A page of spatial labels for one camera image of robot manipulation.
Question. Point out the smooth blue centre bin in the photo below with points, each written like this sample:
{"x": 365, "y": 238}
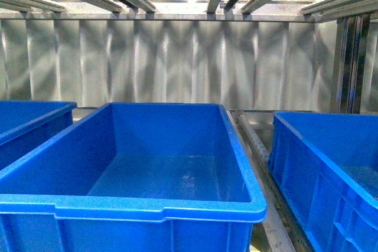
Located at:
{"x": 134, "y": 177}

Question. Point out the ribbed blue bin at right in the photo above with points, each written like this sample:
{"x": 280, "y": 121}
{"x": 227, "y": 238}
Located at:
{"x": 326, "y": 168}

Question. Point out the steel roller track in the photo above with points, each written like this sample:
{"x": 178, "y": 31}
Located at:
{"x": 280, "y": 231}

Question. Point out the blue bin left of centre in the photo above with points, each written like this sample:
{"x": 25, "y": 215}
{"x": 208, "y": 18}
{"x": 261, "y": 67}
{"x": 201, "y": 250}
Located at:
{"x": 25, "y": 125}

